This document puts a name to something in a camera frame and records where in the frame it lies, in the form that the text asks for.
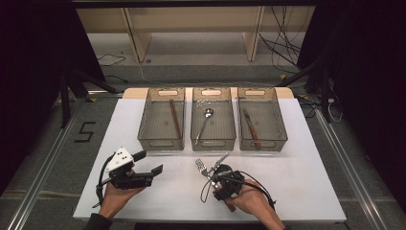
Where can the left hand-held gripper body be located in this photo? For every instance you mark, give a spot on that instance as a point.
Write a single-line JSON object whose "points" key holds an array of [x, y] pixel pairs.
{"points": [[130, 179]]}

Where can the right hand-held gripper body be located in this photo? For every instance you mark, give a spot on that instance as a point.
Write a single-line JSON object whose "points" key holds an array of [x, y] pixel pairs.
{"points": [[230, 182]]}

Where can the smoky clear plastic bin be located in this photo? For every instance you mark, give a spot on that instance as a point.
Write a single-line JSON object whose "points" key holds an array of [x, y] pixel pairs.
{"points": [[268, 123], [159, 121], [220, 127]]}

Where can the brown wooden chopstick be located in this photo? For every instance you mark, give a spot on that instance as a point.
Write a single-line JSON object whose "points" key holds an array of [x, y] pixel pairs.
{"points": [[174, 115], [176, 121]]}

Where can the steel spoon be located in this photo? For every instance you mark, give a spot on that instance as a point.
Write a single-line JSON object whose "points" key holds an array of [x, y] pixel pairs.
{"points": [[208, 112]]}

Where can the person's left hand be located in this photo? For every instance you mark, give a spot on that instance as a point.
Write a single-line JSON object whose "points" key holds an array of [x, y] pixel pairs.
{"points": [[115, 199]]}

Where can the person's right hand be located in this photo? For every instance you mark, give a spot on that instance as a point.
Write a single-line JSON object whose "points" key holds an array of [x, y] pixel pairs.
{"points": [[253, 201]]}

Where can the white table mat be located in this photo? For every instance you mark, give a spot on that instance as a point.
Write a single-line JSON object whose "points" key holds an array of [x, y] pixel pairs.
{"points": [[178, 198]]}

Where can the yellow tape piece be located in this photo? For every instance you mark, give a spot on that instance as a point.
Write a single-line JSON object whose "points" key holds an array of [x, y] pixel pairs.
{"points": [[93, 100], [282, 76]]}

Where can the black metal stand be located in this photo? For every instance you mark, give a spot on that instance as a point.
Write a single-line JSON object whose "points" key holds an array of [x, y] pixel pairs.
{"points": [[325, 96], [64, 102]]}

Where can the beige wooden shelf unit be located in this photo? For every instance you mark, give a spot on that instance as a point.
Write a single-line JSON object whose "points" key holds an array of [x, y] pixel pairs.
{"points": [[137, 41]]}

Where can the black curtain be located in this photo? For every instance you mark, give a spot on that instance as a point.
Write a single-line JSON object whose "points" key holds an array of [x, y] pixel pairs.
{"points": [[376, 80], [25, 80]]}

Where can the short aluminium rail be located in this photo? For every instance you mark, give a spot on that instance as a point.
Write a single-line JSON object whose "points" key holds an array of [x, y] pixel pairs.
{"points": [[105, 93]]}

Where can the aluminium floor rail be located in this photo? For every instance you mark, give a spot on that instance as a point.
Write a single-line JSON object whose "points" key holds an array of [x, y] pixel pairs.
{"points": [[351, 172], [41, 179]]}

